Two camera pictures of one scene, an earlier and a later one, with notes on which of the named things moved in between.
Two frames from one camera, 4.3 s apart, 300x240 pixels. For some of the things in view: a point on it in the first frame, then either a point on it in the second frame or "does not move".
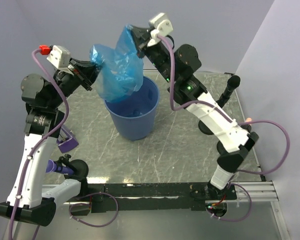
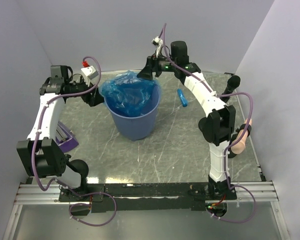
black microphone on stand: (233, 82) does not move
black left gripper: (84, 71) → (94, 99)
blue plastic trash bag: (120, 70) → (127, 95)
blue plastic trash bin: (133, 116) does not move
